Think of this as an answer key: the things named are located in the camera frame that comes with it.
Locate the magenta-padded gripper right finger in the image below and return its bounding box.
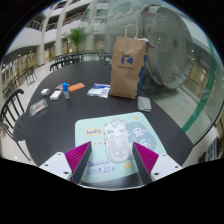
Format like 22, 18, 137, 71
131, 142, 184, 186

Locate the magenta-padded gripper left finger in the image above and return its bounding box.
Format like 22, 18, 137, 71
39, 141, 93, 185

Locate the white perforated computer mouse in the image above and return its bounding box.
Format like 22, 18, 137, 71
103, 122, 131, 164

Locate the light teal cartoon mouse pad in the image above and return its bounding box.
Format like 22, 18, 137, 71
74, 111, 168, 184

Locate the grey folded pouch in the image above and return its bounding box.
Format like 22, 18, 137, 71
136, 95, 153, 113

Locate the clear bag with cookie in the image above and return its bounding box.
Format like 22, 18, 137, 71
29, 98, 49, 118

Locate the small blue-capped bottle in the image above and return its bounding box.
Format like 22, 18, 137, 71
62, 82, 71, 100

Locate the flat white box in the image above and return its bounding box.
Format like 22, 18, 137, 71
49, 90, 63, 101

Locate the black spindle-back chair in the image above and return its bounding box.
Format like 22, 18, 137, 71
0, 88, 33, 162

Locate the flat orange packet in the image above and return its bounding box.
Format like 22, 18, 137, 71
67, 82, 86, 93

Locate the white and blue tissue pack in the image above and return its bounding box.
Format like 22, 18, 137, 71
86, 83, 111, 99

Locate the brown paper bag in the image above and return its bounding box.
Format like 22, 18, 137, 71
109, 23, 149, 100

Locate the black curved-back chair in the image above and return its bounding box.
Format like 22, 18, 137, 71
49, 54, 83, 73

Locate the group of black chairs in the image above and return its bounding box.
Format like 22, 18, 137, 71
3, 65, 38, 98

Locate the green potted plant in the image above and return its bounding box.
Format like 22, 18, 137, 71
63, 27, 90, 54

